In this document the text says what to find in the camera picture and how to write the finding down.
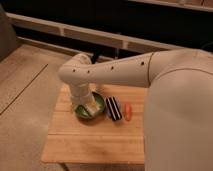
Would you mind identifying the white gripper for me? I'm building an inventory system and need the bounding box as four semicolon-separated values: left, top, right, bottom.
69;84;95;106

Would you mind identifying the orange carrot toy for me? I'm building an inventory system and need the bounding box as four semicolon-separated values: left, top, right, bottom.
124;103;132;121

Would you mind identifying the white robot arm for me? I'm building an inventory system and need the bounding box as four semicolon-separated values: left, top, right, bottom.
59;49;213;171

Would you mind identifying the green bowl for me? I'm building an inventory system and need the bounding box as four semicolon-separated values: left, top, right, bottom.
75;92;105;120

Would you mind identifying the black white striped block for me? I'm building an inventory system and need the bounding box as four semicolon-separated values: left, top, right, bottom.
105;97;122;121

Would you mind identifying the wooden table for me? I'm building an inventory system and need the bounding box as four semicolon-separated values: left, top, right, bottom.
41;85;147;165

